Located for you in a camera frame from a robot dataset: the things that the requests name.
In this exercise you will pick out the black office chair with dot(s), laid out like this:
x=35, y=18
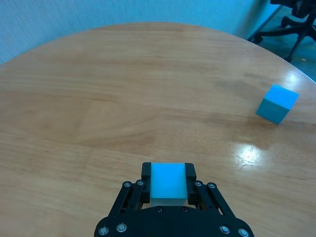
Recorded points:
x=298, y=24

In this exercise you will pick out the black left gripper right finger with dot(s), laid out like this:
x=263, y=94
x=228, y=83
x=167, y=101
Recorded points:
x=205, y=195

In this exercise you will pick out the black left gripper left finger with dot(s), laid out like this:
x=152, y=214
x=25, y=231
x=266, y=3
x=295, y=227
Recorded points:
x=133, y=195

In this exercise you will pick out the blue cube block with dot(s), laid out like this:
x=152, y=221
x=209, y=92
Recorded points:
x=168, y=180
x=276, y=106

